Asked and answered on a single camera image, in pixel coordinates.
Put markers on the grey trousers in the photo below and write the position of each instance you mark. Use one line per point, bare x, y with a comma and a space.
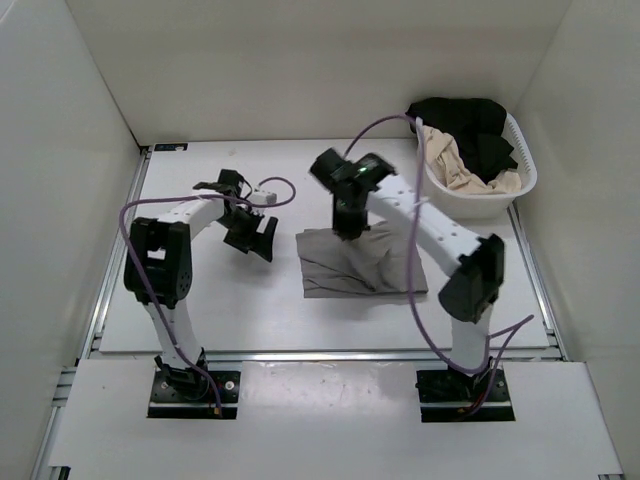
373, 265

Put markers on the white laundry basket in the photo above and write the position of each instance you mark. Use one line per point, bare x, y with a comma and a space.
463, 206

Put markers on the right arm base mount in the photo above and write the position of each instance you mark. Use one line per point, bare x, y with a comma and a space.
447, 396

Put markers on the black garment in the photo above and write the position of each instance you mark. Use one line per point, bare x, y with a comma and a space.
477, 125

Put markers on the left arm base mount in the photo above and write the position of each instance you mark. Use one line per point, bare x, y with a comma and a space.
171, 399

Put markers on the dark label sticker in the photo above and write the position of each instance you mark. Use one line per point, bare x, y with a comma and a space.
170, 147

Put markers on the aluminium front rail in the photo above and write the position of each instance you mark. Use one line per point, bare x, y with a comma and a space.
534, 355

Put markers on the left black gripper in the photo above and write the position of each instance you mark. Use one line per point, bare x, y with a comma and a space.
261, 244

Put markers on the beige garment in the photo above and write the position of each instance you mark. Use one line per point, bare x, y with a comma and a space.
443, 158

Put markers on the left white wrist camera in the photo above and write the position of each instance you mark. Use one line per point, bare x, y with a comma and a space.
262, 197

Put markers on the aluminium left rail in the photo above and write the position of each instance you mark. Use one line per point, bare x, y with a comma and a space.
99, 312

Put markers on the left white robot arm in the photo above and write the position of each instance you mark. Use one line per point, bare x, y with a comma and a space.
159, 266

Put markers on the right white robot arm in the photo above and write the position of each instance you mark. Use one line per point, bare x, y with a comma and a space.
473, 264

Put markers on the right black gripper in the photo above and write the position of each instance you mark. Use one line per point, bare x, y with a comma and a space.
347, 230

